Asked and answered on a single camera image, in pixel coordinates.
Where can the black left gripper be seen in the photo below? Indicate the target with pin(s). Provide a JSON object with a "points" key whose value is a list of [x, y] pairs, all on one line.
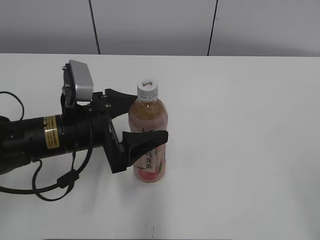
{"points": [[89, 124]]}

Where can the peach oolong tea bottle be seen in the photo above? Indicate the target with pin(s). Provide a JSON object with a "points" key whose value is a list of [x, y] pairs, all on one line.
{"points": [[149, 114]]}

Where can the white bottle cap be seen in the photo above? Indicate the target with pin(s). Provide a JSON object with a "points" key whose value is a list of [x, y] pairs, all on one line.
{"points": [[147, 88]]}

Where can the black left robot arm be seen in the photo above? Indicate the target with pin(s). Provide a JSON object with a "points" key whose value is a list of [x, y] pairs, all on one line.
{"points": [[24, 141]]}

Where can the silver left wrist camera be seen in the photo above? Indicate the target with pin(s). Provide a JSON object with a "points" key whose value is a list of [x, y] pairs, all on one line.
{"points": [[82, 80]]}

